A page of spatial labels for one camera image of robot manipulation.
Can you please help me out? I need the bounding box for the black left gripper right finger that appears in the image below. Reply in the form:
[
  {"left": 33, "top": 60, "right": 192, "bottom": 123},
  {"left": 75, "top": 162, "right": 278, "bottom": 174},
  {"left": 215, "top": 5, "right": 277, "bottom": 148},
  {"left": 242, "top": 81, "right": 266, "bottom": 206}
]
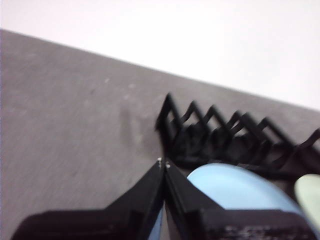
[{"left": 164, "top": 161, "right": 320, "bottom": 240}]

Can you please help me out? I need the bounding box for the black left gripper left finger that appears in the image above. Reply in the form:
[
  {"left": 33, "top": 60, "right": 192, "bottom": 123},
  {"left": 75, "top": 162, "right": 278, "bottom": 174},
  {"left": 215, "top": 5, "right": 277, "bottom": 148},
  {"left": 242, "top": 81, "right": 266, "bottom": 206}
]
[{"left": 11, "top": 158, "right": 166, "bottom": 240}]

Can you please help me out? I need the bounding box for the light blue plate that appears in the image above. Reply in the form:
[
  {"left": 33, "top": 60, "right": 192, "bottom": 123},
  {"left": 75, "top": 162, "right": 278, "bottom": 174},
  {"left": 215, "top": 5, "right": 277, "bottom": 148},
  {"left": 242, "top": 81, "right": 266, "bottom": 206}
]
[{"left": 147, "top": 162, "right": 305, "bottom": 240}]

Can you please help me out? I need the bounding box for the pale green plate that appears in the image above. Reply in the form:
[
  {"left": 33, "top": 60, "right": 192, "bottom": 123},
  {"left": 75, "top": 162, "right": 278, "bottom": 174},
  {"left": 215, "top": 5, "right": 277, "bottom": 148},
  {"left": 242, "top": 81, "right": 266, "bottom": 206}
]
[{"left": 294, "top": 174, "right": 320, "bottom": 226}]

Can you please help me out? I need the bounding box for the black plate rack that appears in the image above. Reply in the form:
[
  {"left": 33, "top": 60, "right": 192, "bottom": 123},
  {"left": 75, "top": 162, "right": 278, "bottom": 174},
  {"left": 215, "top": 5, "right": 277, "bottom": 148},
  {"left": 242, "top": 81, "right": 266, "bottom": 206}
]
[{"left": 154, "top": 92, "right": 320, "bottom": 180}]

